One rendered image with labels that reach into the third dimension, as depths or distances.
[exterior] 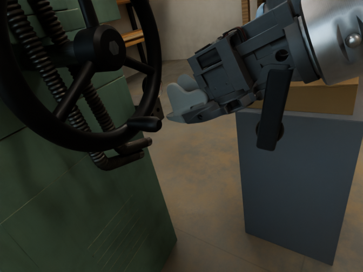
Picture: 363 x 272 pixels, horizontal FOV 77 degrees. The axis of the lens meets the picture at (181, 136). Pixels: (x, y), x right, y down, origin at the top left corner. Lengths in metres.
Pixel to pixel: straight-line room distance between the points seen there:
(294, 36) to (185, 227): 0.94
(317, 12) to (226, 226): 0.92
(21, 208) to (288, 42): 0.48
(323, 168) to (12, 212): 0.70
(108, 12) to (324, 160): 0.65
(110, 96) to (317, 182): 0.60
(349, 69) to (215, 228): 0.90
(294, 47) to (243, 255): 0.84
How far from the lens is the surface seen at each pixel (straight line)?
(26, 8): 0.41
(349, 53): 0.25
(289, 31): 0.26
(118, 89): 0.63
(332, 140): 0.66
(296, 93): 0.64
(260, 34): 0.27
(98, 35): 0.33
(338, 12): 0.24
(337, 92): 0.63
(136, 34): 3.44
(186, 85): 0.35
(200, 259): 0.99
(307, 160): 0.71
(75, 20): 0.45
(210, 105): 0.28
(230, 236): 1.03
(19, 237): 0.53
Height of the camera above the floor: 0.84
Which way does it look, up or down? 29 degrees down
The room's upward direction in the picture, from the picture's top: 13 degrees counter-clockwise
